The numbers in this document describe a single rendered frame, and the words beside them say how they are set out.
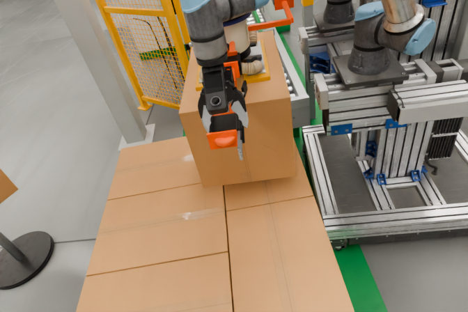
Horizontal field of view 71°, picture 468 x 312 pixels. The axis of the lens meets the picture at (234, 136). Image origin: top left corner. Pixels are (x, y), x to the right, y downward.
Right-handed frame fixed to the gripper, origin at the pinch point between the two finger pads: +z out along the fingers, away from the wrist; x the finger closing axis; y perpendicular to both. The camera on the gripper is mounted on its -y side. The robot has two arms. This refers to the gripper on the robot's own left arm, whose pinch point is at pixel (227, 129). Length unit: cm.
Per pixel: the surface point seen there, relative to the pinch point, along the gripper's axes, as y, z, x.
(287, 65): 139, 60, -31
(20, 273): 39, 119, 151
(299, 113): 95, 69, -31
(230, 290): -9, 67, 10
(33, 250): 55, 119, 150
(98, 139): 168, 121, 143
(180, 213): 28, 66, 34
